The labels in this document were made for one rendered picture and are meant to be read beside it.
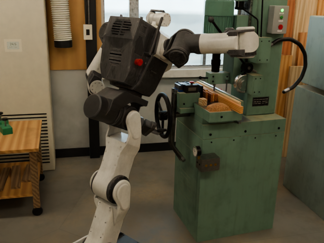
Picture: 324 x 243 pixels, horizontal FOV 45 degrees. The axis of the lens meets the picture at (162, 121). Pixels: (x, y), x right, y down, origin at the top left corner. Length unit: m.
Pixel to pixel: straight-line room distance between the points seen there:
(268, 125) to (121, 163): 1.04
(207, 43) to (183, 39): 0.11
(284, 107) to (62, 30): 2.23
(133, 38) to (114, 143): 0.52
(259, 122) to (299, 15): 1.88
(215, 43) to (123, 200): 0.85
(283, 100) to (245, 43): 2.38
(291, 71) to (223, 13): 1.71
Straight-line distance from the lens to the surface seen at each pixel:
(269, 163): 2.63
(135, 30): 1.74
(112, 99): 1.74
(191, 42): 1.74
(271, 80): 2.58
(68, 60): 3.67
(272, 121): 2.53
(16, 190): 2.99
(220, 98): 2.42
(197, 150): 2.26
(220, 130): 2.36
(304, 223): 3.04
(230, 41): 1.68
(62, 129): 3.84
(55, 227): 2.84
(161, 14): 1.94
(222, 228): 2.68
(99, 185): 1.92
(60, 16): 3.45
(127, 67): 1.74
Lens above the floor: 1.51
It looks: 18 degrees down
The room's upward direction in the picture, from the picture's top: 1 degrees clockwise
